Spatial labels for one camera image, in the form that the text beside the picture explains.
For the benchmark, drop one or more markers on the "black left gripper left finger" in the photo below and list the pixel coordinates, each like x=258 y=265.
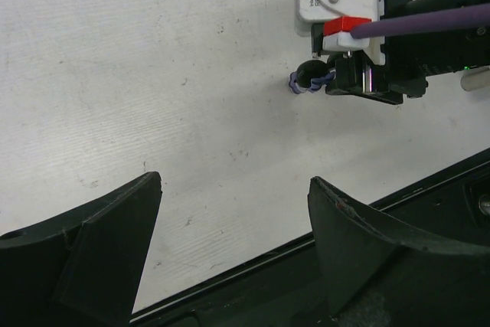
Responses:
x=82 y=267

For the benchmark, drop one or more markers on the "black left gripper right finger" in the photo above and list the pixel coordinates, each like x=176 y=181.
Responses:
x=381 y=271

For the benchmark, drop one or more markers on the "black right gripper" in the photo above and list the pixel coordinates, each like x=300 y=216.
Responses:
x=410 y=59

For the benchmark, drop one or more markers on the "purple black figurine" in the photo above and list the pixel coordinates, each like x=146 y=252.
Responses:
x=311 y=76

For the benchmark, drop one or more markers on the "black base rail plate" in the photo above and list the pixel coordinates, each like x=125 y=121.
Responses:
x=285 y=286

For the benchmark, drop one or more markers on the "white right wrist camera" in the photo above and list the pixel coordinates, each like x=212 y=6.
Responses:
x=340 y=5

